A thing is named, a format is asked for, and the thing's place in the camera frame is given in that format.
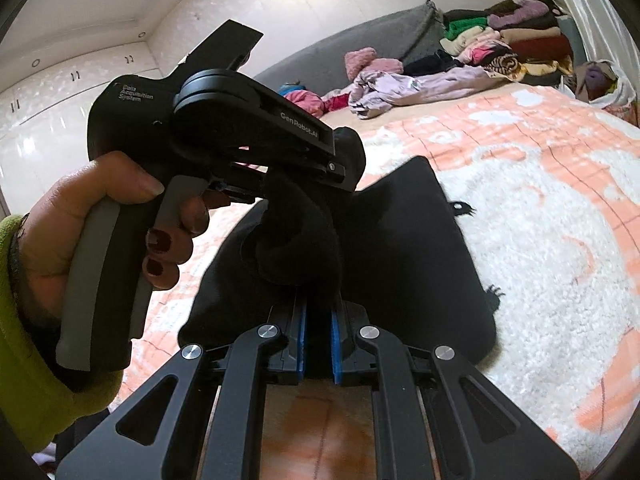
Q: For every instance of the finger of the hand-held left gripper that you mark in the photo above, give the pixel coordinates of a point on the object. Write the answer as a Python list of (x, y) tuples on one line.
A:
[(305, 145), (230, 42)]

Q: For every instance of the black garment with orange cuffs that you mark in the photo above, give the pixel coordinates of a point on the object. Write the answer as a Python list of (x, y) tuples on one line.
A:
[(400, 260)]

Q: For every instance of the red cloth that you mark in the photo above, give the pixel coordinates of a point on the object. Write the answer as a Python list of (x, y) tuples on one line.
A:
[(336, 102)]

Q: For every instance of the white wardrobe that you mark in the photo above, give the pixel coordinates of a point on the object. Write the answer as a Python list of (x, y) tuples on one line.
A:
[(50, 125)]

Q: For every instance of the black crumpled cloth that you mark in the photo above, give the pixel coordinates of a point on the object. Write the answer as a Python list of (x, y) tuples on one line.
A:
[(430, 63)]

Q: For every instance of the grey blanket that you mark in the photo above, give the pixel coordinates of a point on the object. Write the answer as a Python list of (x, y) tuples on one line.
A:
[(350, 35)]

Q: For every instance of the blue cloth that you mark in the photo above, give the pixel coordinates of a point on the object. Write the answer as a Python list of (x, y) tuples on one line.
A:
[(287, 89)]

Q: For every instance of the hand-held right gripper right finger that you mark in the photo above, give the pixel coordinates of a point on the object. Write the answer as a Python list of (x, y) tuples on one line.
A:
[(336, 345)]

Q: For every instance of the white curtain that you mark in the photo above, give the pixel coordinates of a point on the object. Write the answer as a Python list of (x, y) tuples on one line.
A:
[(590, 5)]

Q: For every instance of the person's left hand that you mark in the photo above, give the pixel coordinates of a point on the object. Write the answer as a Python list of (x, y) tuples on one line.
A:
[(65, 230)]

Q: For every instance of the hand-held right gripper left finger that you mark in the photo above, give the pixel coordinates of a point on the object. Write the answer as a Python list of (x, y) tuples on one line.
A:
[(300, 340)]

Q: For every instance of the pink velvet blanket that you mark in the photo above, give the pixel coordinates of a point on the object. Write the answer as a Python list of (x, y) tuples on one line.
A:
[(302, 101)]

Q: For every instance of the lilac crumpled garment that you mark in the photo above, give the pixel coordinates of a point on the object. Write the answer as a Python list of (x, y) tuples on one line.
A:
[(400, 87)]

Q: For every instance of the peach white patterned blanket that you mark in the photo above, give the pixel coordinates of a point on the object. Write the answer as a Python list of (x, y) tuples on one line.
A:
[(550, 260)]

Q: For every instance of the light pink cloth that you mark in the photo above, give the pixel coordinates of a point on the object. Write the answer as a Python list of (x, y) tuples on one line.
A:
[(387, 66)]

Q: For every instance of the pile of folded clothes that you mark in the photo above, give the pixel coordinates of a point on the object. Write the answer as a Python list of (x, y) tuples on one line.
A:
[(510, 35)]

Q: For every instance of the pink fluffy cloth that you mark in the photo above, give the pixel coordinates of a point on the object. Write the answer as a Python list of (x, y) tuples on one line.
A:
[(360, 60)]

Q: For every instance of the white bag of clothes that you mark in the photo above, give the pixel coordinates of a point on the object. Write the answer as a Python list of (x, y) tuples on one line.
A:
[(615, 87)]

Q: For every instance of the person's left forearm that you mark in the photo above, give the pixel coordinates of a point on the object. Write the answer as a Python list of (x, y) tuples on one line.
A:
[(30, 385)]

